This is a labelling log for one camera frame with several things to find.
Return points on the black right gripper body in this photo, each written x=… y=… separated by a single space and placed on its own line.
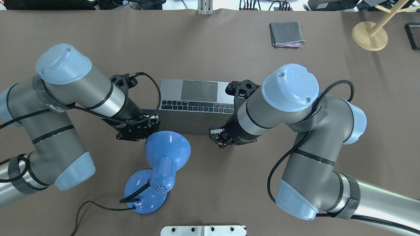
x=238 y=133

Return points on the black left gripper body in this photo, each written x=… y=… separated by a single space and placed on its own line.
x=132 y=113

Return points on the grey laptop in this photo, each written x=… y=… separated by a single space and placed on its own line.
x=193 y=107

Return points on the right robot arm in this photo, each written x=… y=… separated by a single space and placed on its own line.
x=303 y=182

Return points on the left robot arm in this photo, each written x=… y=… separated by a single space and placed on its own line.
x=63 y=78

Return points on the blue desk lamp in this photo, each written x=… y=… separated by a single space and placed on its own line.
x=146 y=190

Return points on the white mounting plate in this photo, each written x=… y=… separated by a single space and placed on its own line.
x=214 y=230

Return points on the folded grey cloth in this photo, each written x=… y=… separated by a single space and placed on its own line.
x=286 y=34

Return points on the wooden stand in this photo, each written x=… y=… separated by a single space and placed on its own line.
x=372 y=36

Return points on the black box at edge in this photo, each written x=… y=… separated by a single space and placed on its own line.
x=413 y=33

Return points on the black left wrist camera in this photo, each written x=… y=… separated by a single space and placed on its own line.
x=124 y=82

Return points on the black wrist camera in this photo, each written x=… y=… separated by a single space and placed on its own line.
x=124 y=82
x=242 y=89

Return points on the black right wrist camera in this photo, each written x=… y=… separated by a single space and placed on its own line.
x=242 y=89

